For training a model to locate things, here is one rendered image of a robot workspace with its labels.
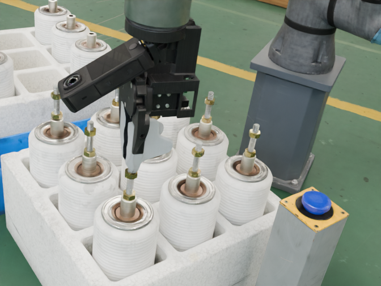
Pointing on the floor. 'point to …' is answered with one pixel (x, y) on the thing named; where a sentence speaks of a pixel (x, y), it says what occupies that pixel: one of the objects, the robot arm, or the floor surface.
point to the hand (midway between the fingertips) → (127, 162)
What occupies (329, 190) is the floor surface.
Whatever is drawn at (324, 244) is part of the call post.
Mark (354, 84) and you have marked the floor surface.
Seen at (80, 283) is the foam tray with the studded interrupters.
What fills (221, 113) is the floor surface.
